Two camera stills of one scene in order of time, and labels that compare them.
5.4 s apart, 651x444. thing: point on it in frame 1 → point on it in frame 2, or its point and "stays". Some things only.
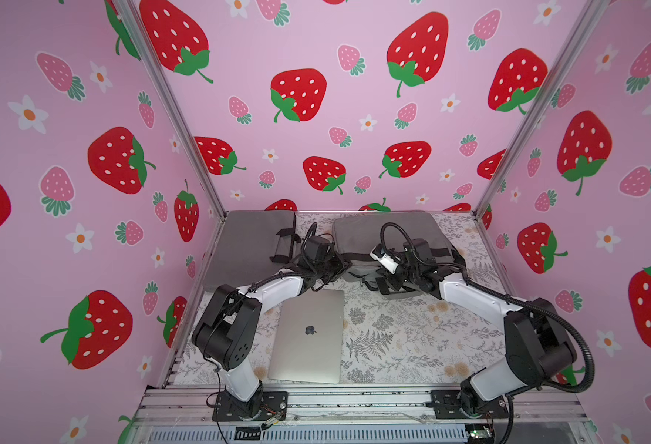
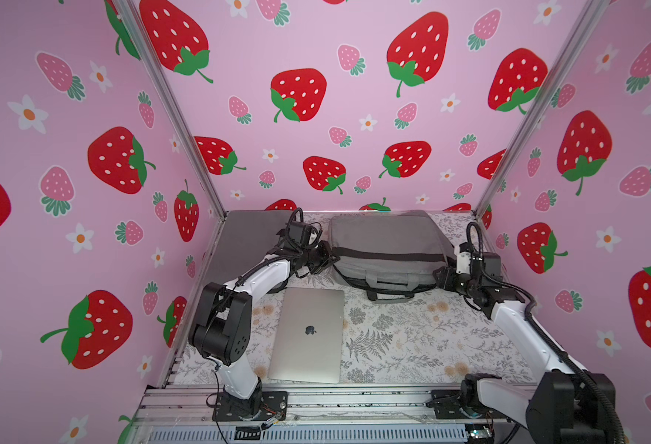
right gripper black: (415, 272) → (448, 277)
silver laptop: (307, 343) stays
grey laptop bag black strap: (356, 236) stays
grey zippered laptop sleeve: (242, 256) stays
